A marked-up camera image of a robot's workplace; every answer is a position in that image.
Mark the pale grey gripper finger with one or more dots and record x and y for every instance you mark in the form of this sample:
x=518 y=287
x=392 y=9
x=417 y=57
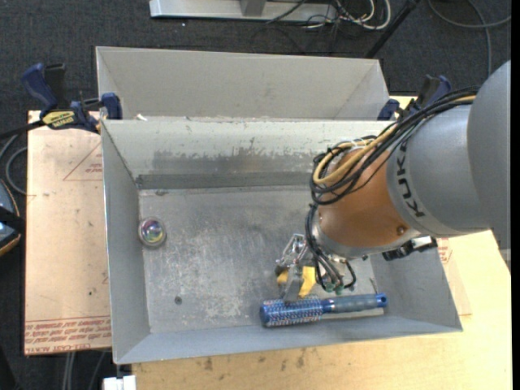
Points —
x=293 y=287

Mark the yellow curved toy piece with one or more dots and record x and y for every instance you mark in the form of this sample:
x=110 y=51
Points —
x=308 y=280

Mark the blue round hairbrush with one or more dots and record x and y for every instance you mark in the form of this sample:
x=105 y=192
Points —
x=296 y=310

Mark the grey metal bin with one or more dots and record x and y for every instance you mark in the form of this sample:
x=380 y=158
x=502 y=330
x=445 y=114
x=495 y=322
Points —
x=227 y=234

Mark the shiny iridescent glass ball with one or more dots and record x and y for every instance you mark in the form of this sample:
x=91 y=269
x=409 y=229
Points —
x=152 y=232

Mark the black cylinder on white bracket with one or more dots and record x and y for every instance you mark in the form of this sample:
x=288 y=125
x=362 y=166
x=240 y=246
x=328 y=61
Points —
x=406 y=250

